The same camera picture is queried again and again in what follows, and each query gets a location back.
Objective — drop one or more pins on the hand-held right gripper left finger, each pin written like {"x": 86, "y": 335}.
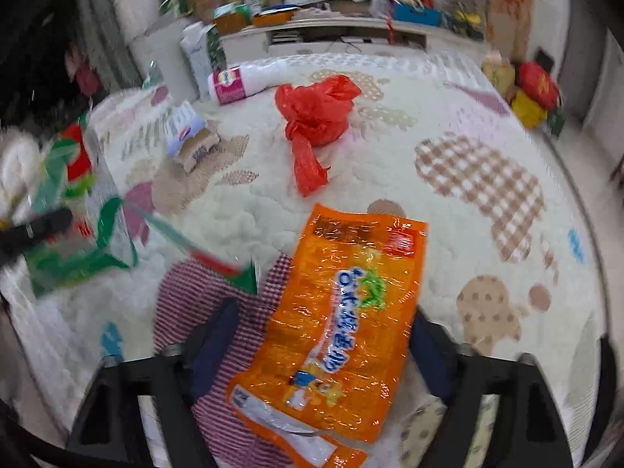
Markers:
{"x": 214, "y": 346}

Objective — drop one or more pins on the green leaf print wrapper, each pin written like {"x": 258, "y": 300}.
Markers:
{"x": 51, "y": 259}

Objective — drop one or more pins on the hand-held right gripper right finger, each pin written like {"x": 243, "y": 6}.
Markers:
{"x": 431, "y": 356}

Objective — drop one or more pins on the yellow box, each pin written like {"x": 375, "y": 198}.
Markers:
{"x": 229, "y": 20}

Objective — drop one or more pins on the red plastic bag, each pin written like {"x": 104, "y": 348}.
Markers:
{"x": 312, "y": 117}

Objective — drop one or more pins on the covered standing air conditioner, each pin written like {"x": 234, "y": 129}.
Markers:
{"x": 136, "y": 5}

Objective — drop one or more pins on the orange snack packet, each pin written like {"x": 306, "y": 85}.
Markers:
{"x": 341, "y": 312}

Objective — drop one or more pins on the blue storage box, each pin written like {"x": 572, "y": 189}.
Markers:
{"x": 417, "y": 12}

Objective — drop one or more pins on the printed quilted blanket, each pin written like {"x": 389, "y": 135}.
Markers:
{"x": 234, "y": 214}

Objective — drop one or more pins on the clear plastic shelf rack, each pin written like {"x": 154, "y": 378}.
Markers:
{"x": 463, "y": 5}

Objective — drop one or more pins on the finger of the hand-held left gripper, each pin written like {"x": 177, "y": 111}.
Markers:
{"x": 44, "y": 225}

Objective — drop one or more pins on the white bottle with pink label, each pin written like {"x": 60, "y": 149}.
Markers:
{"x": 243, "y": 80}

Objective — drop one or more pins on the white and green carton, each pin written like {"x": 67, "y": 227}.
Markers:
{"x": 197, "y": 58}

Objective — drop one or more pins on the brown cardboard box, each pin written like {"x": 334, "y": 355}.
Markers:
{"x": 499, "y": 75}

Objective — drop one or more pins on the green crate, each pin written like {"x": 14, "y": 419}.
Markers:
{"x": 556, "y": 123}

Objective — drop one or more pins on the small cardboard box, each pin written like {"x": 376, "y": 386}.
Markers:
{"x": 192, "y": 141}

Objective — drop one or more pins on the black flat panel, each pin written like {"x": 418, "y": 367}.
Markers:
{"x": 544, "y": 58}

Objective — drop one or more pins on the white low cabinet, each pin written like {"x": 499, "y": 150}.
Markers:
{"x": 370, "y": 27}

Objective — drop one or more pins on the yellow bag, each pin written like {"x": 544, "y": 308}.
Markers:
{"x": 529, "y": 107}

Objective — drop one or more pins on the orange tray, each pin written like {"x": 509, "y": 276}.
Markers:
{"x": 275, "y": 13}

